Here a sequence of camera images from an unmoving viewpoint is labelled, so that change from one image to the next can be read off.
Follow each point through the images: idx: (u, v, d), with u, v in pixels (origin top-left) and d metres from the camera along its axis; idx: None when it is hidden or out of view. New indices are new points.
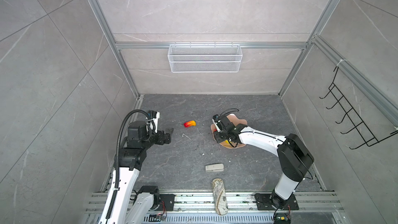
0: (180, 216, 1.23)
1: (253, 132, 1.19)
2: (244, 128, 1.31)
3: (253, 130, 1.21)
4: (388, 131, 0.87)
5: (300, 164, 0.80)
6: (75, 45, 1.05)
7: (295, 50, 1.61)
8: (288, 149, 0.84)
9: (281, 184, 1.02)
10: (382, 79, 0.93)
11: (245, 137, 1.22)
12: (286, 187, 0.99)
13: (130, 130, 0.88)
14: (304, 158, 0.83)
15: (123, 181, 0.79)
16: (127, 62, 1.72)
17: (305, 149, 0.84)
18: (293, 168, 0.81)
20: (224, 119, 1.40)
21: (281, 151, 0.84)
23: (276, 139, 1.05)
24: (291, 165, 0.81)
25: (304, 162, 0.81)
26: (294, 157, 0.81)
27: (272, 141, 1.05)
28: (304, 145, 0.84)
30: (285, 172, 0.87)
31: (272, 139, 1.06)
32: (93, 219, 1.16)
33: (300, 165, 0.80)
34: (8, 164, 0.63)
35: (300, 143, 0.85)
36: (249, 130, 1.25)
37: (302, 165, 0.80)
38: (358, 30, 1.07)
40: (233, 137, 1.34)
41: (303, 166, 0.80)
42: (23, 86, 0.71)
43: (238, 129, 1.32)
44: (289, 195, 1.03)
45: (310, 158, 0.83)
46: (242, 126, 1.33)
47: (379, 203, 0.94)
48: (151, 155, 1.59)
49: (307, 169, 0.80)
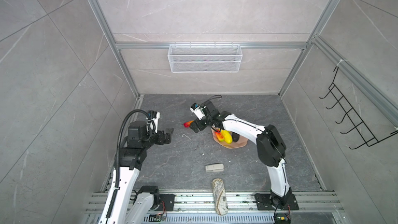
0: (180, 216, 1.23)
1: (235, 121, 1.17)
2: (228, 115, 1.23)
3: (236, 118, 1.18)
4: (389, 131, 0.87)
5: (274, 151, 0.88)
6: (75, 45, 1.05)
7: (295, 50, 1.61)
8: (265, 138, 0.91)
9: (273, 180, 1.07)
10: (382, 79, 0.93)
11: (228, 125, 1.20)
12: (278, 183, 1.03)
13: (131, 129, 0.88)
14: (278, 146, 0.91)
15: (123, 181, 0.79)
16: (127, 62, 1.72)
17: (280, 138, 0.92)
18: (267, 155, 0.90)
20: (210, 106, 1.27)
21: (258, 139, 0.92)
23: (256, 128, 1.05)
24: (266, 152, 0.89)
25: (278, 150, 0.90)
26: (269, 146, 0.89)
27: (253, 130, 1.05)
28: (279, 135, 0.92)
30: (260, 158, 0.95)
31: (253, 128, 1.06)
32: (93, 219, 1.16)
33: (274, 152, 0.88)
34: (8, 164, 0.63)
35: (276, 132, 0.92)
36: (232, 117, 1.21)
37: (276, 152, 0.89)
38: (358, 30, 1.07)
40: (217, 124, 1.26)
41: (277, 153, 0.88)
42: (23, 86, 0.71)
43: (223, 116, 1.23)
44: (285, 192, 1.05)
45: (283, 145, 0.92)
46: (226, 113, 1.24)
47: (379, 204, 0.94)
48: (151, 155, 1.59)
49: (280, 156, 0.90)
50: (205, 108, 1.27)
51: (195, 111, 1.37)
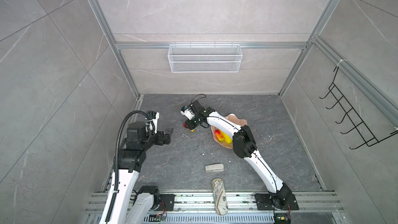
0: (180, 216, 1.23)
1: (218, 117, 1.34)
2: (212, 112, 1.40)
3: (218, 116, 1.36)
4: (389, 131, 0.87)
5: (246, 146, 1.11)
6: (75, 45, 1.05)
7: (296, 50, 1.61)
8: (240, 135, 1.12)
9: (263, 178, 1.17)
10: (381, 79, 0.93)
11: (211, 120, 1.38)
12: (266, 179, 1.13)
13: (130, 131, 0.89)
14: (249, 141, 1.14)
15: (123, 183, 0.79)
16: (127, 62, 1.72)
17: (251, 135, 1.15)
18: (241, 149, 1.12)
20: (196, 103, 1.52)
21: (233, 137, 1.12)
23: (234, 127, 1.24)
24: (241, 146, 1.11)
25: (249, 144, 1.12)
26: (243, 142, 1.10)
27: (231, 128, 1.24)
28: (251, 132, 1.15)
30: (235, 151, 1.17)
31: (231, 126, 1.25)
32: (93, 219, 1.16)
33: (246, 146, 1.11)
34: (8, 164, 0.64)
35: (250, 131, 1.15)
36: (216, 115, 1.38)
37: (247, 146, 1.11)
38: (359, 29, 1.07)
40: (202, 117, 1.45)
41: (248, 147, 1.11)
42: (23, 86, 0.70)
43: (207, 112, 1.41)
44: (272, 186, 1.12)
45: (253, 141, 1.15)
46: (211, 110, 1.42)
47: (379, 204, 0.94)
48: (151, 155, 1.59)
49: (250, 150, 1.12)
50: (192, 106, 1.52)
51: (186, 113, 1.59)
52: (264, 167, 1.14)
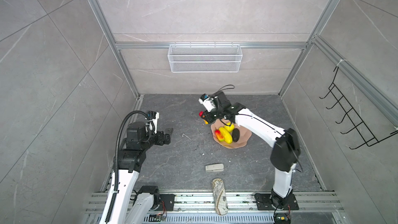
0: (180, 216, 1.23)
1: (251, 116, 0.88)
2: (243, 109, 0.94)
3: (252, 114, 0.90)
4: (389, 131, 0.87)
5: (292, 156, 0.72)
6: (75, 45, 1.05)
7: (295, 50, 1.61)
8: (284, 141, 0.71)
9: (277, 181, 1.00)
10: (381, 78, 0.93)
11: (241, 121, 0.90)
12: (281, 184, 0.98)
13: (130, 131, 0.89)
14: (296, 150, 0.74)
15: (123, 183, 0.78)
16: (127, 62, 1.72)
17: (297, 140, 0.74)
18: (282, 159, 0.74)
20: (221, 96, 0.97)
21: (276, 144, 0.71)
23: (275, 130, 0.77)
24: (283, 157, 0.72)
25: (295, 154, 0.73)
26: (287, 150, 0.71)
27: (270, 132, 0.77)
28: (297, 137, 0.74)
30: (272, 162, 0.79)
31: (270, 128, 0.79)
32: (93, 219, 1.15)
33: (291, 157, 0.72)
34: (8, 164, 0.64)
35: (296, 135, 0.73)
36: (247, 112, 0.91)
37: (292, 157, 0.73)
38: (359, 29, 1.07)
40: (229, 116, 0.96)
41: (294, 158, 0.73)
42: (23, 86, 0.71)
43: (235, 109, 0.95)
44: (284, 191, 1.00)
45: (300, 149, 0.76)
46: (240, 106, 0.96)
47: (379, 204, 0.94)
48: (151, 155, 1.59)
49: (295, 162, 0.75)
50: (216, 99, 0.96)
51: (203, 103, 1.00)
52: (285, 179, 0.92)
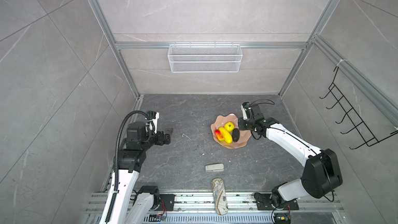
0: (180, 216, 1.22)
1: (283, 131, 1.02)
2: (276, 124, 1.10)
3: (284, 130, 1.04)
4: (388, 130, 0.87)
5: (325, 181, 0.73)
6: (75, 45, 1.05)
7: (295, 50, 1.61)
8: (319, 162, 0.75)
9: (288, 188, 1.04)
10: (381, 78, 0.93)
11: (272, 134, 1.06)
12: (293, 194, 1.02)
13: (130, 131, 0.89)
14: (332, 177, 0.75)
15: (123, 183, 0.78)
16: (127, 62, 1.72)
17: (336, 168, 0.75)
18: (314, 182, 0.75)
20: (255, 108, 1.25)
21: (310, 163, 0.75)
23: (309, 149, 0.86)
24: (315, 179, 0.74)
25: (331, 180, 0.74)
26: (322, 172, 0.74)
27: (303, 149, 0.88)
28: (336, 165, 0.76)
30: (304, 182, 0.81)
31: (304, 146, 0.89)
32: (93, 219, 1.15)
33: (325, 182, 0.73)
34: (8, 164, 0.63)
35: (335, 162, 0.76)
36: (280, 128, 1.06)
37: (327, 182, 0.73)
38: (359, 29, 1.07)
40: (260, 129, 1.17)
41: (328, 184, 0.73)
42: (23, 86, 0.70)
43: (268, 122, 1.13)
44: (291, 198, 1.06)
45: (339, 179, 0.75)
46: (272, 121, 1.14)
47: (379, 204, 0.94)
48: (151, 155, 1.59)
49: (329, 188, 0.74)
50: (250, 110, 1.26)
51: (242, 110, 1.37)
52: (303, 194, 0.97)
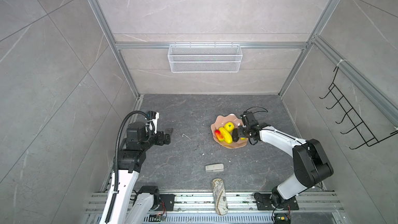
0: (180, 216, 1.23)
1: (273, 130, 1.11)
2: (267, 126, 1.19)
3: (274, 129, 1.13)
4: (389, 131, 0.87)
5: (313, 169, 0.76)
6: (75, 45, 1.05)
7: (295, 50, 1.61)
8: (305, 151, 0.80)
9: (286, 184, 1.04)
10: (381, 79, 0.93)
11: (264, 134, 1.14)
12: (291, 191, 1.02)
13: (130, 131, 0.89)
14: (322, 166, 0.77)
15: (123, 183, 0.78)
16: (127, 62, 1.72)
17: (325, 158, 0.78)
18: (304, 172, 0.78)
20: (250, 115, 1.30)
21: (296, 151, 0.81)
23: (296, 140, 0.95)
24: (303, 168, 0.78)
25: (320, 169, 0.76)
26: (309, 160, 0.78)
27: (290, 141, 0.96)
28: (324, 154, 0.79)
30: (297, 174, 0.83)
31: (291, 139, 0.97)
32: (93, 219, 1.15)
33: (313, 170, 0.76)
34: (8, 164, 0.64)
35: (322, 151, 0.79)
36: (270, 128, 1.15)
37: (316, 171, 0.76)
38: (359, 30, 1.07)
40: (254, 134, 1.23)
41: (318, 172, 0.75)
42: (23, 86, 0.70)
43: (260, 125, 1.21)
44: (290, 196, 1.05)
45: (329, 169, 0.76)
46: (265, 123, 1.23)
47: (379, 204, 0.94)
48: (151, 155, 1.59)
49: (321, 178, 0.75)
50: (243, 116, 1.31)
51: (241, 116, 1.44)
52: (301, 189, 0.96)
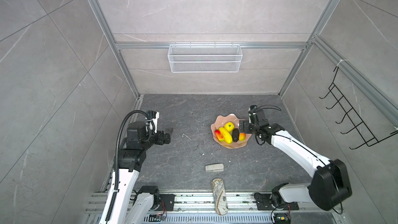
0: (180, 216, 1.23)
1: (289, 139, 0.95)
2: (281, 130, 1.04)
3: (290, 137, 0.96)
4: (389, 131, 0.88)
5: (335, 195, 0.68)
6: (75, 45, 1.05)
7: (295, 50, 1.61)
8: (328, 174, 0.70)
9: (292, 191, 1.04)
10: (381, 79, 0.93)
11: (278, 140, 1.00)
12: (295, 196, 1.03)
13: (130, 131, 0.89)
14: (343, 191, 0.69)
15: (123, 182, 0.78)
16: (127, 62, 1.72)
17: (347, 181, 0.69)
18: (322, 195, 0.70)
20: (260, 113, 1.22)
21: (317, 173, 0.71)
23: (317, 158, 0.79)
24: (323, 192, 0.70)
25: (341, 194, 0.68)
26: (331, 185, 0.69)
27: (311, 159, 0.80)
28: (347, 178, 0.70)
30: (312, 193, 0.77)
31: (311, 156, 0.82)
32: (93, 219, 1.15)
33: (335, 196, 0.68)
34: (8, 164, 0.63)
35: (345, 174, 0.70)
36: (286, 135, 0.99)
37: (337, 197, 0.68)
38: (359, 30, 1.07)
40: (265, 136, 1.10)
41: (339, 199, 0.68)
42: (23, 86, 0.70)
43: (273, 128, 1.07)
44: (292, 200, 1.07)
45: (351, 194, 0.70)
46: (278, 126, 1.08)
47: (379, 204, 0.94)
48: (151, 155, 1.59)
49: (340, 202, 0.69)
50: (254, 114, 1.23)
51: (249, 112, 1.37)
52: (306, 199, 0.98)
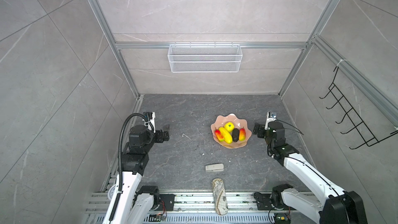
0: (180, 216, 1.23)
1: (302, 163, 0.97)
2: (294, 153, 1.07)
3: (304, 162, 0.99)
4: (388, 131, 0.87)
5: None
6: (75, 45, 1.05)
7: (295, 50, 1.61)
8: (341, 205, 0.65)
9: (298, 201, 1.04)
10: (381, 78, 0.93)
11: (290, 162, 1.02)
12: (297, 205, 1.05)
13: (132, 137, 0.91)
14: None
15: (127, 184, 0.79)
16: (127, 62, 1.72)
17: None
18: None
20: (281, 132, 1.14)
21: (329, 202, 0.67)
23: (330, 186, 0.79)
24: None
25: None
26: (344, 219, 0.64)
27: (323, 186, 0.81)
28: None
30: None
31: (324, 183, 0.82)
32: (93, 219, 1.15)
33: None
34: (8, 164, 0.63)
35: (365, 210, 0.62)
36: (299, 158, 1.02)
37: None
38: (359, 30, 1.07)
40: (278, 156, 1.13)
41: None
42: (23, 86, 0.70)
43: (287, 150, 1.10)
44: (291, 205, 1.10)
45: None
46: (293, 149, 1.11)
47: (379, 204, 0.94)
48: (151, 155, 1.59)
49: None
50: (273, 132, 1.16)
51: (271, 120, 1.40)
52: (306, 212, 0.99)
